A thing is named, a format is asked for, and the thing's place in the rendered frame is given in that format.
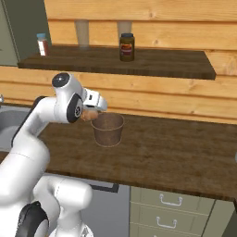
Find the brown bread roll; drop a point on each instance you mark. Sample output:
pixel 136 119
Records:
pixel 89 115

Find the silver tap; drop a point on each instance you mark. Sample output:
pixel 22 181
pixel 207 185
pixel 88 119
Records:
pixel 1 98

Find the olive drawer front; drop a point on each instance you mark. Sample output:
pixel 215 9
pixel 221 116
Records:
pixel 191 220
pixel 142 230
pixel 191 200

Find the grey sink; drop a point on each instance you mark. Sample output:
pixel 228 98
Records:
pixel 9 123

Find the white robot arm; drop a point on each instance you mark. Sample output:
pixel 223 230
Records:
pixel 29 154

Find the olive cupboard door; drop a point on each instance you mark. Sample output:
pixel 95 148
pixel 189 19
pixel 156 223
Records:
pixel 220 220

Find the dark wooden wall shelf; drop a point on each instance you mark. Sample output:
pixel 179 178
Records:
pixel 123 64

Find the dark green cabinet door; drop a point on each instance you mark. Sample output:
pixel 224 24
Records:
pixel 29 27

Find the dark brown labelled jar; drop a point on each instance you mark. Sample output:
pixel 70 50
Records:
pixel 127 47

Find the grey-green wall cabinet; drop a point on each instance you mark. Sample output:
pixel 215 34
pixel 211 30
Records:
pixel 6 37

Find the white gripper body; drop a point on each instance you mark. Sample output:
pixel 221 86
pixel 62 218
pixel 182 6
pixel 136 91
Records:
pixel 100 102

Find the pale shelf bracket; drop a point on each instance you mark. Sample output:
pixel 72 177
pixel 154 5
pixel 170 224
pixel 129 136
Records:
pixel 124 27
pixel 82 34

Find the grey dishwasher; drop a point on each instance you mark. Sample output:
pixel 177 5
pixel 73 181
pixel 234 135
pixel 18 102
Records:
pixel 108 213

